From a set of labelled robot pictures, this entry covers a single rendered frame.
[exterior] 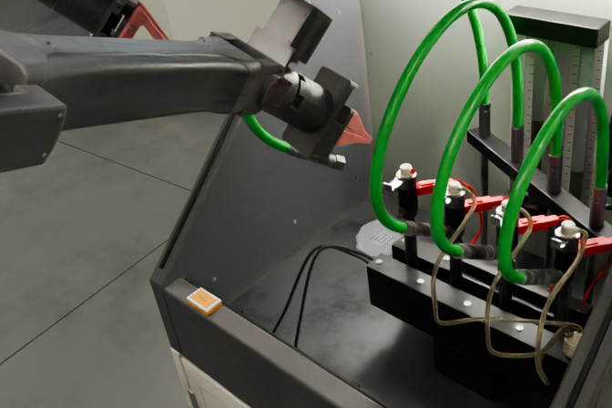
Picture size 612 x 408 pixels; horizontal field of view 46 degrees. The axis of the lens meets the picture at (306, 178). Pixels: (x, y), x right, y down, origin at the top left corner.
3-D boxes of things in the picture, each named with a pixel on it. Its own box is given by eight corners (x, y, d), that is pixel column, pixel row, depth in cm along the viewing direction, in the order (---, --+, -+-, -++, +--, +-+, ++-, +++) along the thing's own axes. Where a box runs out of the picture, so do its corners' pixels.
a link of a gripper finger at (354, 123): (394, 133, 88) (344, 104, 82) (364, 182, 89) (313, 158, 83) (362, 114, 94) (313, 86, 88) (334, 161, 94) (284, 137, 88)
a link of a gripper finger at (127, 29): (188, 34, 93) (125, -8, 90) (191, 41, 86) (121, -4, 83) (161, 77, 94) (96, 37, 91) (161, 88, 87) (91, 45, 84)
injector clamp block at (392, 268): (373, 335, 117) (365, 264, 109) (410, 301, 123) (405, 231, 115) (569, 446, 96) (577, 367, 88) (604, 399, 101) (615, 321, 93)
